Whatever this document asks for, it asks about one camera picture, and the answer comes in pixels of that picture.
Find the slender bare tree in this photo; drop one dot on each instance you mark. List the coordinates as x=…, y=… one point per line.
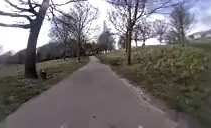
x=79, y=50

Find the distant line of trees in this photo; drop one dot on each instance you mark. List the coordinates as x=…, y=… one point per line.
x=53, y=51

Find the dark wooden bench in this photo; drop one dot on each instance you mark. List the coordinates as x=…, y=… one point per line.
x=113, y=62

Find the pale low building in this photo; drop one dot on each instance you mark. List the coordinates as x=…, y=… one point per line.
x=203, y=34

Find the grey asphalt path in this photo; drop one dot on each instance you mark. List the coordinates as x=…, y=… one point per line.
x=89, y=96

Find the tall bare tree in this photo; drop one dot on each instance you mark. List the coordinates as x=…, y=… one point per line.
x=129, y=50

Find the grass slope with leaves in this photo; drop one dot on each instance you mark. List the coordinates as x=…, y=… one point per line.
x=179, y=73

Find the large bare tree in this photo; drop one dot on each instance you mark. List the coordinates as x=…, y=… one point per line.
x=30, y=56

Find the flat grass field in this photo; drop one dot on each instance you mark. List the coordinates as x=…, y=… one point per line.
x=13, y=87

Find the row of bare trees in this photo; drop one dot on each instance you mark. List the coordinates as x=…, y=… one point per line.
x=179, y=20

